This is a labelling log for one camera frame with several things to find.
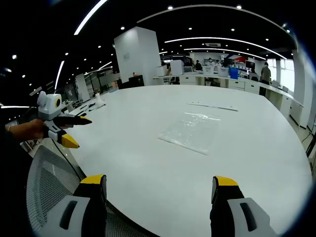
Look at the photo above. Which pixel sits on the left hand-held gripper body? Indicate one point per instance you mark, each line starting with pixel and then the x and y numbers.
pixel 49 103

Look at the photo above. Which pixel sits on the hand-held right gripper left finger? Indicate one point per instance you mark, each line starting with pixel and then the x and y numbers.
pixel 86 209

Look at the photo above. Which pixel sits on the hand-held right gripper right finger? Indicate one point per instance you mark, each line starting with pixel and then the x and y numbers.
pixel 222 212

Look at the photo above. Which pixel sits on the clear resealable plastic bag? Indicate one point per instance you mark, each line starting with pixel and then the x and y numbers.
pixel 190 130

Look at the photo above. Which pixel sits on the person's left hand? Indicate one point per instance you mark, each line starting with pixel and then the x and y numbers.
pixel 38 128

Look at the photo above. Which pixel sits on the small white device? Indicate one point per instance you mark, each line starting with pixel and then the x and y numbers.
pixel 100 101

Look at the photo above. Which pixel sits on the grey mesh office chair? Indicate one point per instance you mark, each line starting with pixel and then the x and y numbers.
pixel 49 172

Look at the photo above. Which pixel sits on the person's dark clothing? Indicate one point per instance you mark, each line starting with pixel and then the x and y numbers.
pixel 14 153

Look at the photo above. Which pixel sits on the black case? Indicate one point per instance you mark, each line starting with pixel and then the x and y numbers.
pixel 136 81

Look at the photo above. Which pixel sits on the white square pillar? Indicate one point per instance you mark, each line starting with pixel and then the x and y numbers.
pixel 138 56

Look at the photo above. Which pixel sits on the flat white strip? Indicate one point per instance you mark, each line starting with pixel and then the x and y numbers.
pixel 212 106

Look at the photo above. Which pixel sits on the white box-shaped appliance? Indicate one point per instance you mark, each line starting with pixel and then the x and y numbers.
pixel 177 67

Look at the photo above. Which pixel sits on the long white counter with drawers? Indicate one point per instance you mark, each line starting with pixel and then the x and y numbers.
pixel 237 85

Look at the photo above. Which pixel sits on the blue storage bin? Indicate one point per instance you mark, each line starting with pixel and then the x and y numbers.
pixel 233 73

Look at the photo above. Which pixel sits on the white storage bin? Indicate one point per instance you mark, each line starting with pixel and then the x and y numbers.
pixel 223 71

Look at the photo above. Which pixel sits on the bright window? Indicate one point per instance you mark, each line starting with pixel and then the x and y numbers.
pixel 286 74

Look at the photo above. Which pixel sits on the ceiling air vent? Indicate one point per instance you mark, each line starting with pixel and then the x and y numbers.
pixel 212 44

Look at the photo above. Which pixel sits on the curved ceiling light strip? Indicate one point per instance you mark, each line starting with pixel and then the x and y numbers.
pixel 222 38
pixel 222 50

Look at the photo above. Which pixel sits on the black wall screen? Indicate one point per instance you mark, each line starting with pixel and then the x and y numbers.
pixel 250 65

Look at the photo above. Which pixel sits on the red blue wall banner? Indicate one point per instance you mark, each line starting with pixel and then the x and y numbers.
pixel 241 59

